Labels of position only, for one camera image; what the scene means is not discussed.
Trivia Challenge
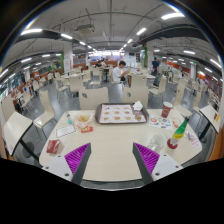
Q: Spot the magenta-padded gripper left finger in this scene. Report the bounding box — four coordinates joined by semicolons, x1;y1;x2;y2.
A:
42;142;93;186

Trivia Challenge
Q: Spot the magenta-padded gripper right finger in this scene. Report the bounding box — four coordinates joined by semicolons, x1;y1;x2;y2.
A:
132;142;184;186

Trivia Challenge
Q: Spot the green drink bottle black cap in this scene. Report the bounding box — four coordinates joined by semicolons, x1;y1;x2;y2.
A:
166;116;190;150

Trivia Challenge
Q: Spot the white polka dot mug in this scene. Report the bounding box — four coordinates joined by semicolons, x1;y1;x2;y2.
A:
147;133;168;154

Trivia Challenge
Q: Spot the red tissue packet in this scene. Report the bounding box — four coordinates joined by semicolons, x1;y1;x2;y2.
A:
45;138;65;155

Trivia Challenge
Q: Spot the small red sauce packet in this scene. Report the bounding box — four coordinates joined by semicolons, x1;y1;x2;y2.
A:
80;125;94;134

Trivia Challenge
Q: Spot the white printed paper card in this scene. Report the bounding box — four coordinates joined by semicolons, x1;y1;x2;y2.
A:
55;123;78;139

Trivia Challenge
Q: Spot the crumpled food wrapper bag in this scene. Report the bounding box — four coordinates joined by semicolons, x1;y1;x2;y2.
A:
73;111;95;129

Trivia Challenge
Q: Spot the dark food tray with paper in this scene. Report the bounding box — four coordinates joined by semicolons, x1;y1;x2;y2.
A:
94;102;150;125

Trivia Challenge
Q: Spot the white card with red text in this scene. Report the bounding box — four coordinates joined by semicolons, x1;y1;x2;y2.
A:
187;131;202;149

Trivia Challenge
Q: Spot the red paper cup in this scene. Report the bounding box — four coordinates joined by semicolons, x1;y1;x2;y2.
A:
161;101;174;119

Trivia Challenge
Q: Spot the white napkin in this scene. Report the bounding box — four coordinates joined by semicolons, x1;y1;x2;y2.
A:
132;100;144;112

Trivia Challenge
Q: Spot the beige chair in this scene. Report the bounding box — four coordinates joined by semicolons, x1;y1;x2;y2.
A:
33;89;58;141
122;85;149;108
78;86;110;110

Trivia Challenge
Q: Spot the beige side table black leg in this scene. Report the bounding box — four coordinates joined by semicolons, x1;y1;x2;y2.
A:
2;111;41;163

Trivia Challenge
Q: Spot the group of beige chairs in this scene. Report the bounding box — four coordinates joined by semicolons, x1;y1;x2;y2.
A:
6;64;218;118

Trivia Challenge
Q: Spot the beige side table with condiments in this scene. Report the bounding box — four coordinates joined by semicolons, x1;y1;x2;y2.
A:
198;104;222;141

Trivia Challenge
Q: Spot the ceiling air conditioner unit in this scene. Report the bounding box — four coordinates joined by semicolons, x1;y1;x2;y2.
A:
75;23;96;34

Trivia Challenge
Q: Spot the group of ceiling lights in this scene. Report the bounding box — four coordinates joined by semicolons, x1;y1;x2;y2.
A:
0;12;219;84

